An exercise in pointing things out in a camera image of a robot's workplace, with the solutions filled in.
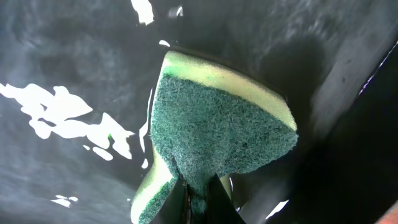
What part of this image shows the black rectangular tray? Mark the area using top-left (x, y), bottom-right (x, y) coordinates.
top-left (1, 0), bottom-right (397, 223)

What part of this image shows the green yellow sponge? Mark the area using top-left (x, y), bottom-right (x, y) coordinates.
top-left (131, 51), bottom-right (299, 223)

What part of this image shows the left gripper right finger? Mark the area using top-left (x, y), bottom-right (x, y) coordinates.
top-left (206, 174), bottom-right (246, 224)

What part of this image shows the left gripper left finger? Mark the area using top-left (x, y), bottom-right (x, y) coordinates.
top-left (150, 177), bottom-right (188, 224)

